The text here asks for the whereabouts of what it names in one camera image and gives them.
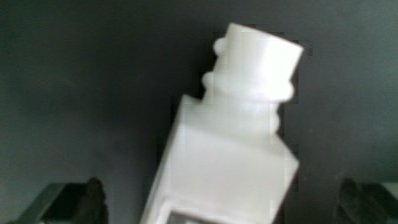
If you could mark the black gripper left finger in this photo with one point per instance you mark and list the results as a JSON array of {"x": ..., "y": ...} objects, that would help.
[{"x": 68, "y": 204}]

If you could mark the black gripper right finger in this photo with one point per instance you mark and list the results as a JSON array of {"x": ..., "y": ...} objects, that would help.
[{"x": 367, "y": 203}]

